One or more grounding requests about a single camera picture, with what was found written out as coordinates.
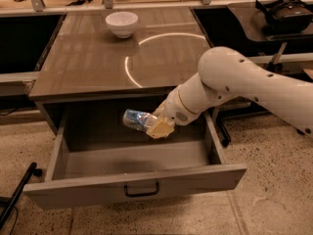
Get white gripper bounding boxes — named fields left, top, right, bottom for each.
left=146, top=86, right=199, bottom=139

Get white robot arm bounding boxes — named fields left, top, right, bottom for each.
left=147, top=47, right=313, bottom=139

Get grey cabinet with glass top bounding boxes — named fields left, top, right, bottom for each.
left=30, top=7, right=209, bottom=131

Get open grey top drawer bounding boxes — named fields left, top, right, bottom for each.
left=24, top=97, right=246, bottom=210

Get white ceramic bowl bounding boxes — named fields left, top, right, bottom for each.
left=106, top=12, right=139, bottom=38

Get dark side table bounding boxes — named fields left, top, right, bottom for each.
left=217, top=1, right=313, bottom=119

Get black stand leg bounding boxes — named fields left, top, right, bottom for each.
left=0, top=163, right=42, bottom=229

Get black VR headset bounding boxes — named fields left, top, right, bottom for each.
left=255, top=0, right=313, bottom=34

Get black drawer handle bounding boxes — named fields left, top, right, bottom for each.
left=124, top=182, right=159, bottom=198

